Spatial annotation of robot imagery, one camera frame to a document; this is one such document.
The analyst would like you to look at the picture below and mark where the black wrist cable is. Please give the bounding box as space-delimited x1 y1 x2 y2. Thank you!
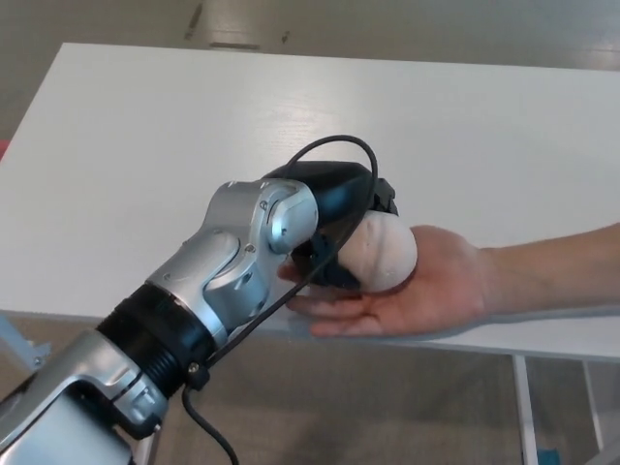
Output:
179 136 381 465

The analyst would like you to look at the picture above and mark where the person's right hand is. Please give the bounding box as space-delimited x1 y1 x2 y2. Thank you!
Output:
278 225 490 339

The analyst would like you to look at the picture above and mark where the pink dumpling toy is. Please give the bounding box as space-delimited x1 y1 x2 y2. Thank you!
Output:
338 211 418 295

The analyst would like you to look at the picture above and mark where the teal object on floor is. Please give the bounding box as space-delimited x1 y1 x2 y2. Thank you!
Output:
532 435 566 465

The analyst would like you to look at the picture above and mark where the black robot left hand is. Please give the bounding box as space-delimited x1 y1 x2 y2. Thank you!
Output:
263 161 401 293

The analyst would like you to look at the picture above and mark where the person's right forearm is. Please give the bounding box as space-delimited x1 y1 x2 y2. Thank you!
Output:
483 224 620 335

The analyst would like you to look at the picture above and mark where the white thick desk leg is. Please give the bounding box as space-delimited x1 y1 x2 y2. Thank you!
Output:
512 355 539 465

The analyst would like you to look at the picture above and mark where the white thin desk leg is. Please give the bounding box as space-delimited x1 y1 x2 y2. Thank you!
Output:
582 360 606 465

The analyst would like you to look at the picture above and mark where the light blue metal frame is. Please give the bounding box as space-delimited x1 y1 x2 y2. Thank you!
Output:
0 312 52 374

